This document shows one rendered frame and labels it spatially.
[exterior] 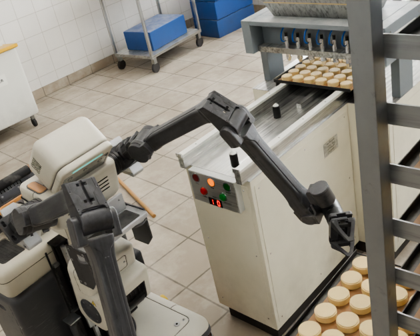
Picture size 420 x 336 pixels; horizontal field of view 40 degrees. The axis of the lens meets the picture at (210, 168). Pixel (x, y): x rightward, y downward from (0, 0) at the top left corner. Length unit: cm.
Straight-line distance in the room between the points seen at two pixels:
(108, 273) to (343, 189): 160
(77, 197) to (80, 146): 47
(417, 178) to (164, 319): 180
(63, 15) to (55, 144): 453
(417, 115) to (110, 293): 82
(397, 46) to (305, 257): 192
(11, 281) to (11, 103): 330
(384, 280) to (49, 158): 112
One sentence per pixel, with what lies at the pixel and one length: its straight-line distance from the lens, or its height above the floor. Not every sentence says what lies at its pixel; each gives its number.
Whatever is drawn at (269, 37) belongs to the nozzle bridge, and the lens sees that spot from 282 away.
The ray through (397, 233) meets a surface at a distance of 87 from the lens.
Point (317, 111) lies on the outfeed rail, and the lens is 242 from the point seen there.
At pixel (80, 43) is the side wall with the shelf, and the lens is 636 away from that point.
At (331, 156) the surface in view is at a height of 66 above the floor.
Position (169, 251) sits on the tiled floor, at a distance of 330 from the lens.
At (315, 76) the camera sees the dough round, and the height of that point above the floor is 92.
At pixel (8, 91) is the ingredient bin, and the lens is 527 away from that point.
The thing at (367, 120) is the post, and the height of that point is 159.
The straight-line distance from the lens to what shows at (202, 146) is 233.
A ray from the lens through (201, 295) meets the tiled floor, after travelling 296.
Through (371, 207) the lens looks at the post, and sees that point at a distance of 83.
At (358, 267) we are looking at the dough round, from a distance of 148.
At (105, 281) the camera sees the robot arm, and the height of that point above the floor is 114.
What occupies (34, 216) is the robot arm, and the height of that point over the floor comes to 117.
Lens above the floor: 194
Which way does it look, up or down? 29 degrees down
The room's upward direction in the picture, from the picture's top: 13 degrees counter-clockwise
